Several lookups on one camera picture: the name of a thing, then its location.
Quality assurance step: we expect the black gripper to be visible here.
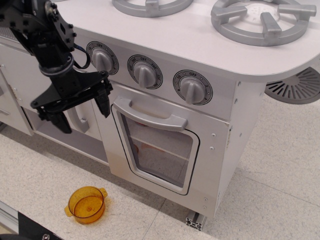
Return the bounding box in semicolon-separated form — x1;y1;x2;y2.
30;69;113;134

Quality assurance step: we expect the silver oven door handle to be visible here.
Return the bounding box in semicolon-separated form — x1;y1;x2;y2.
113;96;188;132

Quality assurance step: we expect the white oven door with window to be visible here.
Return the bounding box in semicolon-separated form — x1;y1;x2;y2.
98;82;229;218

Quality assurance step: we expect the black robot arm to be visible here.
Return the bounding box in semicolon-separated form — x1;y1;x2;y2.
0;0;113;134

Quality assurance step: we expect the left grey stove knob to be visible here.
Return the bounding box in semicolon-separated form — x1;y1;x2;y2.
86;41;119;75

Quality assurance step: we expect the grey stove knob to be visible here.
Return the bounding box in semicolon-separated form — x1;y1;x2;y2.
173;70;213;105
127;54;163;90
86;41;119;75

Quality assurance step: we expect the white left cabinet unit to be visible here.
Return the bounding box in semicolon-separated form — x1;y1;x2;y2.
0;27;34;136

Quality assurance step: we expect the orange white toy lower shelf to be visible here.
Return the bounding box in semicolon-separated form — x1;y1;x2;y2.
134;143;164;153

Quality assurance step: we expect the middle grey stove knob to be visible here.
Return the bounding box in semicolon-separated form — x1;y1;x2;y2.
127;54;163;90

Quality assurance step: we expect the orange transparent toy pot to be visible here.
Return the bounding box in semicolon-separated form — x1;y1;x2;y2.
64;186;108;224

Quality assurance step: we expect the white toy kitchen stove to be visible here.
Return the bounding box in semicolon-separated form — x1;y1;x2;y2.
58;0;320;218

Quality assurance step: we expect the right grey stove knob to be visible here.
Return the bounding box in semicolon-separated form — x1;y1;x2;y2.
173;70;213;105

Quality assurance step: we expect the left silver burner grate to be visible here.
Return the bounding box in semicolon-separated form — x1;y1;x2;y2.
112;0;193;18

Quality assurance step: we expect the silver burner grate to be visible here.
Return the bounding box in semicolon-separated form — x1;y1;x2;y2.
112;0;193;18
211;0;317;47

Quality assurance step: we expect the aluminium extrusion foot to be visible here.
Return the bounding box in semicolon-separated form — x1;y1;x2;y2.
185;210;207;231

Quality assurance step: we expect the right silver burner grate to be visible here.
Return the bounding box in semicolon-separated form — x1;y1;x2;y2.
211;0;317;47

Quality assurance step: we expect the grey slotted round disc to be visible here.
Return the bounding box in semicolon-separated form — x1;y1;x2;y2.
264;67;320;105

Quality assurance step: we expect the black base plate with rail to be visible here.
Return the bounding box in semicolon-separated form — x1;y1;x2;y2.
0;201;62;240

